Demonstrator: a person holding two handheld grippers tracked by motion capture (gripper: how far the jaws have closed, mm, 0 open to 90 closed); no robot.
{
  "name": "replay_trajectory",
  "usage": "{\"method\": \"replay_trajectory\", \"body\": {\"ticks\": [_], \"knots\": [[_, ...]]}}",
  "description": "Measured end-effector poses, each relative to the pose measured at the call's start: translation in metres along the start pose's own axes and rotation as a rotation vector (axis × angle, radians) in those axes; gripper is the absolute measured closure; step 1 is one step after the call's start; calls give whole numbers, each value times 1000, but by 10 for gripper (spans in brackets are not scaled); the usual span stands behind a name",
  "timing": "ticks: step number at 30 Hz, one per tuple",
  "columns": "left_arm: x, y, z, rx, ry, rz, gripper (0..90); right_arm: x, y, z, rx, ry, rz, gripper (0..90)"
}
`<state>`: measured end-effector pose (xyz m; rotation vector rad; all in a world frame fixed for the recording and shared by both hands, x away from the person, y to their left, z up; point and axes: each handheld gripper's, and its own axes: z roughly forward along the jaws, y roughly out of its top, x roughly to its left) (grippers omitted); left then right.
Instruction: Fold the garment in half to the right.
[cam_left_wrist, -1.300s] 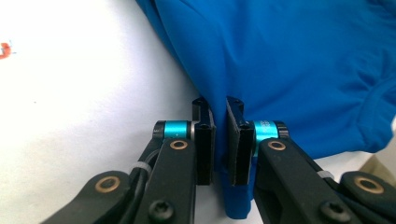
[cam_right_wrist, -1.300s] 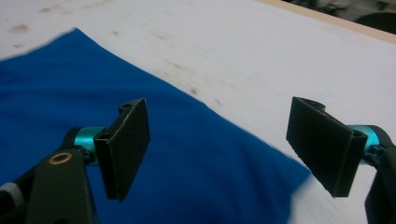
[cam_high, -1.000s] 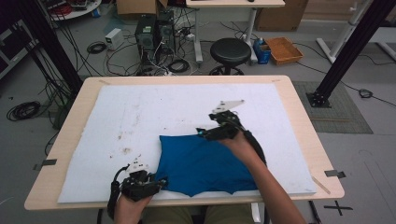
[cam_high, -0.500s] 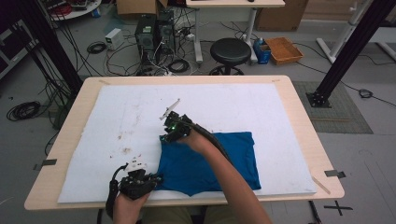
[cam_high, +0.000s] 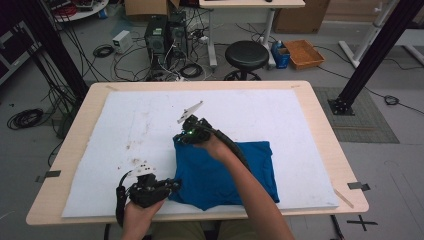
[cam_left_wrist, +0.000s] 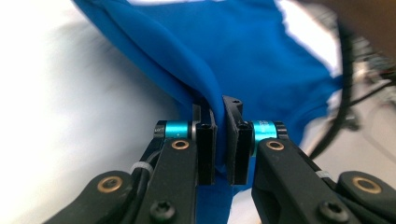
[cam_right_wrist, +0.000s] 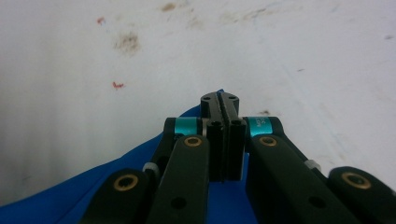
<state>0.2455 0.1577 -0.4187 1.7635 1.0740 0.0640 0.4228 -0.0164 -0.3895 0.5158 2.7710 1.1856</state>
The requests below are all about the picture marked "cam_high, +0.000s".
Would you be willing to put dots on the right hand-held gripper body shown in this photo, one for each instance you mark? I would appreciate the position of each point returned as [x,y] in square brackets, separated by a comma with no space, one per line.
[196,131]

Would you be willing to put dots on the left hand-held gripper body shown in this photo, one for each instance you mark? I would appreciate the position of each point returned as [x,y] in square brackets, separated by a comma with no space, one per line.
[146,191]

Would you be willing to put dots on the blue t-shirt with white print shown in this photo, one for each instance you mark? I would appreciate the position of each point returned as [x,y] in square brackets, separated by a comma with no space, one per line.
[213,180]

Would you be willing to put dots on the person's left hand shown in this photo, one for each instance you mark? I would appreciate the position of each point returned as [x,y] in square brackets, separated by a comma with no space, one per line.
[140,215]

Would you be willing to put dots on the person's right hand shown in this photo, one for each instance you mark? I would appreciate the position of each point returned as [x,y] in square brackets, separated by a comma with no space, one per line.
[216,148]

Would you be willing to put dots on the person's left leg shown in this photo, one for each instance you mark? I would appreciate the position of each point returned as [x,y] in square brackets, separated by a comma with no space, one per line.
[180,231]

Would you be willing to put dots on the person's leg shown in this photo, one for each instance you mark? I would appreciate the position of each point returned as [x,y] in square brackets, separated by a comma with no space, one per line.
[180,231]
[235,230]

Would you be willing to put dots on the white felt mat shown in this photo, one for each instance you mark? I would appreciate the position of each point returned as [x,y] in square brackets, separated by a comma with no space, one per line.
[250,113]

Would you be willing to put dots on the person's right leg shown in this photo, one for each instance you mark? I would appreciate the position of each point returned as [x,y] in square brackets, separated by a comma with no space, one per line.
[235,230]

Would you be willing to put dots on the black round stool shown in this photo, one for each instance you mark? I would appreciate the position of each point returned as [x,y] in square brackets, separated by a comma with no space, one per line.
[246,55]

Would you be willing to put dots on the black tape strip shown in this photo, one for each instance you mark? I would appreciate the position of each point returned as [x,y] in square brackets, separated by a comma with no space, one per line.
[50,174]
[358,186]

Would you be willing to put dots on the black computer tower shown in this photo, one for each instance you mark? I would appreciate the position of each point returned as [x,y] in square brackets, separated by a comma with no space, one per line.
[177,33]
[156,40]

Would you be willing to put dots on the small white device box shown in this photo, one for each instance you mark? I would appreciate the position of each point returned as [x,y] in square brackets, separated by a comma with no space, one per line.
[121,40]

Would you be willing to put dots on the blue container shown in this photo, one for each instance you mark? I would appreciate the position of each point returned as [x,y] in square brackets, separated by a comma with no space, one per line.
[280,55]

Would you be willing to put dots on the light wooden table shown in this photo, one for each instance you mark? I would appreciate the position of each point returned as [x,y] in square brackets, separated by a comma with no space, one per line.
[320,100]

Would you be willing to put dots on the orange tray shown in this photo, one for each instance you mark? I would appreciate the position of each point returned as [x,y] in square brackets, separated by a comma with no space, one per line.
[303,53]

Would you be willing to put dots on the white desk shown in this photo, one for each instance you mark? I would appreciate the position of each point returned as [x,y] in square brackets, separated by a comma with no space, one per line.
[250,3]

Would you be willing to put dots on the large closed cardboard box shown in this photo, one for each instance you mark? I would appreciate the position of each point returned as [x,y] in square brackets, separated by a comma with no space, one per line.
[300,20]

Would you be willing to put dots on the round white table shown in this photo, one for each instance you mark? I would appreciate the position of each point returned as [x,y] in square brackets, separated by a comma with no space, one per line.
[86,11]

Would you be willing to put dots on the thin wooden strip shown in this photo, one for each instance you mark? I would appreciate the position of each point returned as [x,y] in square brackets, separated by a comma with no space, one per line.
[343,198]

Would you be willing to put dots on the grey floor mat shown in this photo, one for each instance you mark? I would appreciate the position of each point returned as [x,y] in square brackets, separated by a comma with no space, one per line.
[363,123]

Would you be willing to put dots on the black tape cross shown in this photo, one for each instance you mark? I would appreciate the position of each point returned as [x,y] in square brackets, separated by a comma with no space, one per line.
[362,222]

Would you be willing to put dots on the white metal stand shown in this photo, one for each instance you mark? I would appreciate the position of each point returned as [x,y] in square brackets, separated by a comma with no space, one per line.
[366,36]

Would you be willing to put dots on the black metal frame post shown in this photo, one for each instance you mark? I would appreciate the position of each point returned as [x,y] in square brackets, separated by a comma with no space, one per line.
[376,53]
[56,50]

